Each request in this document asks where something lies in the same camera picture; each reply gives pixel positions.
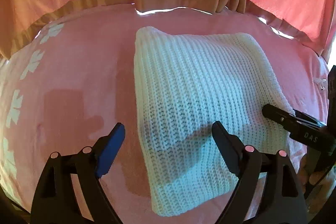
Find white knitted sweater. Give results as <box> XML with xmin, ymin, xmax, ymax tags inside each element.
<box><xmin>134</xmin><ymin>27</ymin><xmax>293</xmax><ymax>217</ymax></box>

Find pink bedsheet white bows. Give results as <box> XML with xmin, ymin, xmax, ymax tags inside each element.
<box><xmin>1</xmin><ymin>5</ymin><xmax>329</xmax><ymax>223</ymax></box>

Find right hand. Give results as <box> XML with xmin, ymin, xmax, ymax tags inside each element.
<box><xmin>297</xmin><ymin>155</ymin><xmax>335</xmax><ymax>199</ymax></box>

